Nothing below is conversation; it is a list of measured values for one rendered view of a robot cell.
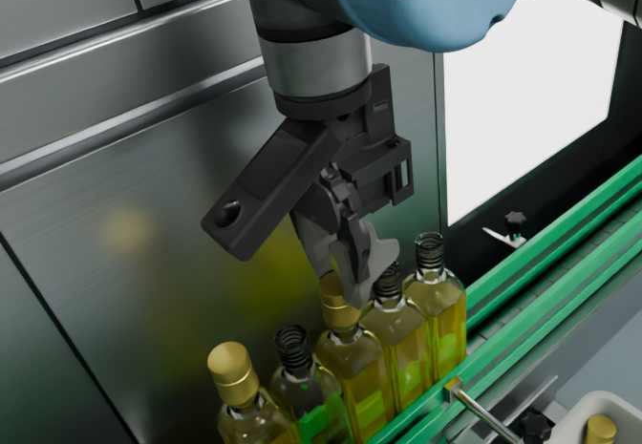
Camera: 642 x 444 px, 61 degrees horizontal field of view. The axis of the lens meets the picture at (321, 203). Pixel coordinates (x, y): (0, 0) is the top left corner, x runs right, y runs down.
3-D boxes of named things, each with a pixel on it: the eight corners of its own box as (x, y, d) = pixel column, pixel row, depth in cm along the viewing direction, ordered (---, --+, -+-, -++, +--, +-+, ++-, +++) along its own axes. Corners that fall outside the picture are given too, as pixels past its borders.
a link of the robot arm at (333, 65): (298, 52, 33) (231, 29, 38) (310, 119, 36) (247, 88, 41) (390, 12, 36) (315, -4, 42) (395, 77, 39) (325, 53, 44)
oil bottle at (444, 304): (437, 367, 74) (430, 248, 62) (469, 393, 70) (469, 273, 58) (406, 391, 72) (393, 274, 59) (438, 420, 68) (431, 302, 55)
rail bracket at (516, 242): (490, 261, 89) (493, 195, 81) (526, 282, 84) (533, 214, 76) (474, 273, 87) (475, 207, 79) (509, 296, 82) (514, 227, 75)
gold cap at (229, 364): (256, 406, 46) (244, 373, 43) (215, 408, 46) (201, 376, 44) (262, 370, 49) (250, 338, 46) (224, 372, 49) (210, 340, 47)
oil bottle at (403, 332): (403, 391, 72) (390, 273, 59) (436, 419, 68) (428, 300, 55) (372, 417, 70) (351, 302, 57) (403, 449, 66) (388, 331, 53)
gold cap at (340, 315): (345, 296, 54) (338, 264, 52) (368, 315, 52) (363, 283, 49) (316, 315, 53) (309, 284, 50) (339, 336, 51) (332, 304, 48)
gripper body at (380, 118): (417, 201, 46) (408, 67, 39) (338, 253, 43) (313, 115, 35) (358, 170, 51) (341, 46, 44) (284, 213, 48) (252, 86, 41)
